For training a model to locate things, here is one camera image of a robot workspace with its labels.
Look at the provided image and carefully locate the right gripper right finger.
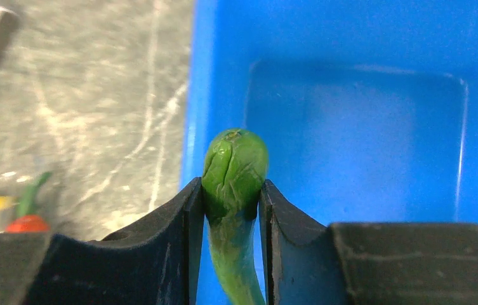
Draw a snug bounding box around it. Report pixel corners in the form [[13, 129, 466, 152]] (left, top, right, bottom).
[[258, 180, 478, 304]]

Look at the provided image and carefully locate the red chili pepper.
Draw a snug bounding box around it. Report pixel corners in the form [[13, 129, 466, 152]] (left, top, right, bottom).
[[6, 171, 52, 233]]

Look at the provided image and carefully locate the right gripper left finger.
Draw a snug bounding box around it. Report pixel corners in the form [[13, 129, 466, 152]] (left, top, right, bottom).
[[0, 178, 204, 304]]

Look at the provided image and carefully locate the blue plastic bin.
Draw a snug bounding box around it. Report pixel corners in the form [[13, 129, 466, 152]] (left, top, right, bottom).
[[181, 1, 478, 226]]

